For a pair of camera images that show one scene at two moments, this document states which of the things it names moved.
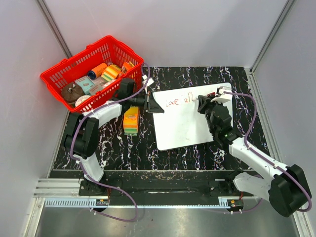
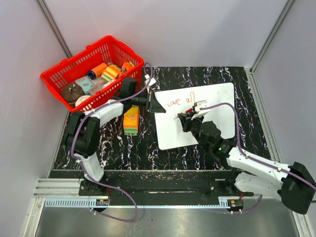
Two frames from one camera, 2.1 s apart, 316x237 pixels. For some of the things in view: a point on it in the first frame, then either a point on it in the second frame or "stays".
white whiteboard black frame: (183, 122) stays
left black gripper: (151, 105) stays
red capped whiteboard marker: (213, 94) → (187, 111)
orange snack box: (126, 67) stays
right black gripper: (204, 102) → (186, 121)
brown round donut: (71, 91) stays
